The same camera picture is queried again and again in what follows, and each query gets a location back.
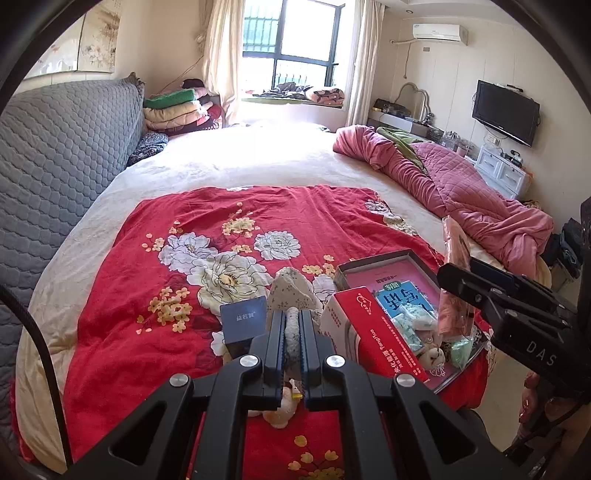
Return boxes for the white air conditioner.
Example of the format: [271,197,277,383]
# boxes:
[412,21,468,46]

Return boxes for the window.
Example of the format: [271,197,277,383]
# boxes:
[242,0,346,92]

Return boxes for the red floral blanket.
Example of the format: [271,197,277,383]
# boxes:
[9,185,491,480]

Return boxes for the dark cardboard box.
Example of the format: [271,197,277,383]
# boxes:
[219,295,269,360]

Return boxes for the bed with cream sheet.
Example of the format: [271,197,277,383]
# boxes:
[14,122,555,480]

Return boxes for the dressing table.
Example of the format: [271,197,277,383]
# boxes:
[367,98,465,149]

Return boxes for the cream curtain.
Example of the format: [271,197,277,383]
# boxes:
[345,0,385,126]
[202,0,246,126]

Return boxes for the black cable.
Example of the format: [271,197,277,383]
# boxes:
[0,283,75,468]

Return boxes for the vanity mirror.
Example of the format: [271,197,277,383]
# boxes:
[396,82,433,121]

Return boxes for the pink quilt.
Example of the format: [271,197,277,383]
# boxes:
[332,124,555,278]

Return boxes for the red white carton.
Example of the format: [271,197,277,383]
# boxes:
[320,285,431,385]

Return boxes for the stack of folded blankets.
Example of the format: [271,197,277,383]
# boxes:
[142,87,223,136]

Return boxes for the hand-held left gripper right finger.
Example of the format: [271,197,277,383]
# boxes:
[298,310,522,480]

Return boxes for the small plush bear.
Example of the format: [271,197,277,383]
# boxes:
[421,344,447,371]

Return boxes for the white drawer cabinet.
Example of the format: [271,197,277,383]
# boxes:
[475,143,533,200]

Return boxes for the clothes on windowsill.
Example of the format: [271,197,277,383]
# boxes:
[252,82,345,108]

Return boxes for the dark patterned pillow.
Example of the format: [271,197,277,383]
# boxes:
[126,131,170,167]

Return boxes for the beige plush toy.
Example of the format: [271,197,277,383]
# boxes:
[262,378,306,431]

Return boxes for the person's right hand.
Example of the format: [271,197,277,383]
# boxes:
[517,373,591,459]

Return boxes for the dark-rimmed printed box tray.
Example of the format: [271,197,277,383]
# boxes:
[333,250,491,394]

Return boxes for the green cloth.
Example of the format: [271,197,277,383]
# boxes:
[378,126,429,172]

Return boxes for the white plush toy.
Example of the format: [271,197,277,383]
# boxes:
[267,266,320,384]

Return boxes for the green round sponge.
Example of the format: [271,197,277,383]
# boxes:
[449,338,477,368]

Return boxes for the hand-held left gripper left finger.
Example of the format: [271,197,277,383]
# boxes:
[60,310,288,480]

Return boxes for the dark clothes pile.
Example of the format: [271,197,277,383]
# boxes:
[544,230,583,280]

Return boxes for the black television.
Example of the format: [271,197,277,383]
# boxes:
[471,79,540,148]

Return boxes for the floral wall painting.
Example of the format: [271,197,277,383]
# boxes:
[22,0,122,80]

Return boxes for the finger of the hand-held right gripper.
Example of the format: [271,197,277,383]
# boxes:
[436,261,513,320]

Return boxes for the pink cloth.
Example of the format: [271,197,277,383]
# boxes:
[436,216,477,344]

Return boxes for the grey quilted headboard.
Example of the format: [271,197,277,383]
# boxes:
[0,76,146,444]

